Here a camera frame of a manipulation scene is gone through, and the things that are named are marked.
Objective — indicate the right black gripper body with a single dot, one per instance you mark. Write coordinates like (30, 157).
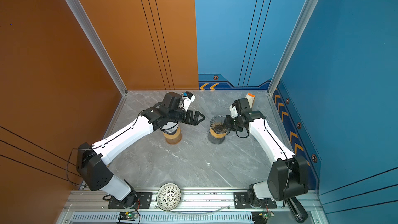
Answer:
(238, 123)

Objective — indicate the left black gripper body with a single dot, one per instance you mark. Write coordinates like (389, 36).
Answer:
(178, 116)

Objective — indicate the white paper coffee filter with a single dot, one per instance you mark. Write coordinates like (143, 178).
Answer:
(170, 127)

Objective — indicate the coffee filter box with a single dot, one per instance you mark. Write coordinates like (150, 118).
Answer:
(251, 99)

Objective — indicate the grey glass dripper cone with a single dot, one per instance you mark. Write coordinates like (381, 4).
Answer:
(217, 124)

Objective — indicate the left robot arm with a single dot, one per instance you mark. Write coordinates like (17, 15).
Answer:
(93, 160)

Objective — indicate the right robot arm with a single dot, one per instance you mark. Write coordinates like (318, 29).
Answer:
(288, 176)

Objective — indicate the grey glass mug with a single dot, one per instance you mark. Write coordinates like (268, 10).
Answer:
(217, 138)

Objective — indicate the orange glass carafe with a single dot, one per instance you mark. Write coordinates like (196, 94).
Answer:
(173, 139)

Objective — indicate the white patterned bowl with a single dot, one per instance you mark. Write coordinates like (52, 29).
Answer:
(168, 197)

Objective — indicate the right circuit board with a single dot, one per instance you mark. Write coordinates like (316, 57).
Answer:
(261, 217)

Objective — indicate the circuit board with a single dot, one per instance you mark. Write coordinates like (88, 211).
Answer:
(261, 217)
(128, 217)

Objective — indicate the black stapler-like tool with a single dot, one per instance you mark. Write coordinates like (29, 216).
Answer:
(297, 209)

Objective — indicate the left circuit board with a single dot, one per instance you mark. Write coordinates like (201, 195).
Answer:
(128, 217)

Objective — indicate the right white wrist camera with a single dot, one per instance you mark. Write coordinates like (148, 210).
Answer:
(233, 111)

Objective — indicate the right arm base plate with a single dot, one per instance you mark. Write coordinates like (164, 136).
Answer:
(241, 200)

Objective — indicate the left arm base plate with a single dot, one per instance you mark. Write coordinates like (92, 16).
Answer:
(142, 200)

